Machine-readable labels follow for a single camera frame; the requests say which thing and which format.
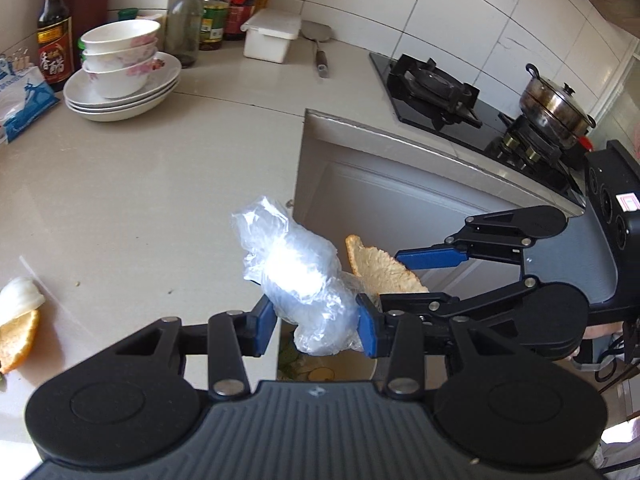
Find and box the white plastic box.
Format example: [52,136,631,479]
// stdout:
[241,9,302,65]

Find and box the dark vinegar bottle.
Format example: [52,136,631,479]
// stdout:
[37,0,75,85]

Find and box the black gas stove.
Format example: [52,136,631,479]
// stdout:
[369,52,586,196]

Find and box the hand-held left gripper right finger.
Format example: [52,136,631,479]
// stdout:
[356,294,506,401]

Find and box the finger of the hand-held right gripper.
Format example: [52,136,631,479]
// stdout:
[370,276,591,361]
[395,205,568,271]

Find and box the white floral bowl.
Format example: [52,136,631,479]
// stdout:
[82,40,160,73]
[82,52,159,99]
[80,19,162,56]

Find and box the clear red-capped glass bottle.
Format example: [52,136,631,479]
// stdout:
[165,0,203,68]

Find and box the white and blue salt bag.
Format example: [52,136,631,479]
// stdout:
[0,55,61,145]

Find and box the white vegetable piece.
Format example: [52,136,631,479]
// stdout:
[0,276,46,322]

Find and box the white plate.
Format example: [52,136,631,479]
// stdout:
[62,52,182,107]
[70,92,180,122]
[64,85,182,115]

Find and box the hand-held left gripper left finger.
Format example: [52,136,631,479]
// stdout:
[115,294,278,401]

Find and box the curled orange peel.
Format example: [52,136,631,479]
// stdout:
[345,234,430,295]

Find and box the red-label dark bottle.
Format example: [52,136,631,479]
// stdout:
[224,0,258,41]

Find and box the metal spatula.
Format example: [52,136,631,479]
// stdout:
[300,20,335,79]

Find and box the green-label oil bottle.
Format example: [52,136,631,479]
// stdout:
[200,0,236,51]

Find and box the flat orange peel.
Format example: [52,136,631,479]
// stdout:
[0,308,41,375]

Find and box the clear plastic bag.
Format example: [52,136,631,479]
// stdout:
[231,194,366,357]

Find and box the steel pot with lid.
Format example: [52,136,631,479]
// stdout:
[519,63,597,150]

